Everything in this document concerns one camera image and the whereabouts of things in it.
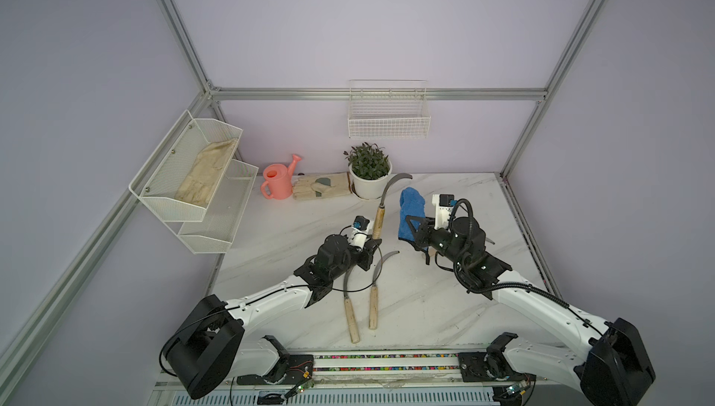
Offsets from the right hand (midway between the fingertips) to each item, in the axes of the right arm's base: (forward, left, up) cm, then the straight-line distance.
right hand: (409, 221), depth 78 cm
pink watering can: (+29, +45, -11) cm, 55 cm away
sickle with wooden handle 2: (-1, +8, +3) cm, 9 cm away
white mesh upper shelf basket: (+10, +65, +9) cm, 66 cm away
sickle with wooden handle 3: (+8, -33, -24) cm, 41 cm away
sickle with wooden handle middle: (-13, +10, -21) cm, 27 cm away
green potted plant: (+31, +11, -5) cm, 33 cm away
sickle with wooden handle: (-23, +17, -22) cm, 36 cm away
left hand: (-3, +10, -6) cm, 12 cm away
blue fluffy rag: (+2, 0, +6) cm, 6 cm away
